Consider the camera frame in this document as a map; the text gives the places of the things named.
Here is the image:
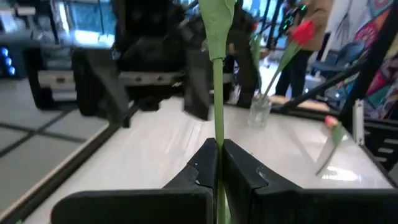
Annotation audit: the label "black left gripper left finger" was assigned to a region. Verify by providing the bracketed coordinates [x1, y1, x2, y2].
[50, 138, 218, 224]

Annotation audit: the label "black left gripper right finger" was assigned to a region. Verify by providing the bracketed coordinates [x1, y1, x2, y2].
[222, 138, 398, 224]

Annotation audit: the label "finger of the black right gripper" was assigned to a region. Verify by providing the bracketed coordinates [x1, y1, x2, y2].
[73, 48, 131, 128]
[183, 46, 212, 121]

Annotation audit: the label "clear glass vase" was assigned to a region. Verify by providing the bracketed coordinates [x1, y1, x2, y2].
[247, 95, 273, 129]

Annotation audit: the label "black computer blue lights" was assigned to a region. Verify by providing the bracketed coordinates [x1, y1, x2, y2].
[0, 43, 32, 80]

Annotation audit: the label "pink tulip bottom right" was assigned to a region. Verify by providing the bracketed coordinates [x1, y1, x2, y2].
[314, 114, 345, 177]

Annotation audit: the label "person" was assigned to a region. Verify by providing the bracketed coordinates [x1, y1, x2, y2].
[275, 0, 335, 97]

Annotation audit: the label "blue chair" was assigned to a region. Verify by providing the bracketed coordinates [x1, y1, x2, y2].
[310, 40, 368, 80]

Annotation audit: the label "colourful patterned screen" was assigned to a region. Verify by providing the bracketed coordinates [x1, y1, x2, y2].
[323, 0, 398, 121]

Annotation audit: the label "silver corner bracket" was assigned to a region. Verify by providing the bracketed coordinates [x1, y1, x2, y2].
[353, 98, 365, 146]

